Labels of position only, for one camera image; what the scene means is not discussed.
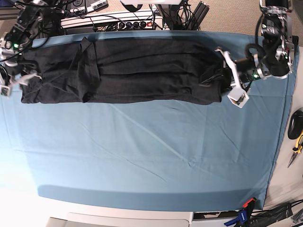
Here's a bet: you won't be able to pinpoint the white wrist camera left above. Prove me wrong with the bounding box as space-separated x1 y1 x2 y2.
227 87 249 108

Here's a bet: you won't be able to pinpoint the black computer mouse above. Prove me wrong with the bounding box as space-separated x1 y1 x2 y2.
287 109 303 140

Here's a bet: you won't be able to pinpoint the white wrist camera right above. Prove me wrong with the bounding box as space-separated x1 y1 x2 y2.
0 85 11 98

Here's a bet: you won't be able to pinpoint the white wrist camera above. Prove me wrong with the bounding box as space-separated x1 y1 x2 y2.
227 87 249 108
0 85 11 98

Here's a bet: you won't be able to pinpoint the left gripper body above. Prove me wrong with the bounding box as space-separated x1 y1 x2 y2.
222 47 270 91

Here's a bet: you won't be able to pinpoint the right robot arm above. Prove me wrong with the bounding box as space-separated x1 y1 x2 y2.
0 0 69 90

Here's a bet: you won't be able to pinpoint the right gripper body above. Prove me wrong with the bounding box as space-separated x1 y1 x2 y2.
4 60 42 87

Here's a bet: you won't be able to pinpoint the blue table cloth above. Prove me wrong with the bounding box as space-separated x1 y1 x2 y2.
0 30 300 210

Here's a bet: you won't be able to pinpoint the white power strip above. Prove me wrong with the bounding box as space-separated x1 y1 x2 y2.
95 20 163 32

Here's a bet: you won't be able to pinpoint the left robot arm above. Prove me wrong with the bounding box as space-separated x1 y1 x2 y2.
216 0 295 95

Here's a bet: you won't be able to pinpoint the blue orange clamp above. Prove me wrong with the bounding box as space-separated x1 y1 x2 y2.
224 197 257 227

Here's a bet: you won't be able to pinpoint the black T-shirt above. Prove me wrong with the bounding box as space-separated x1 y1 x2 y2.
21 38 223 105

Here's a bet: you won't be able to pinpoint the yellow handled pliers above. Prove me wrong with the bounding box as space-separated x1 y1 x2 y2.
287 132 303 168

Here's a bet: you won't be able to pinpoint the orange black clamp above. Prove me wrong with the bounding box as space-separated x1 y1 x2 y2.
292 35 299 55

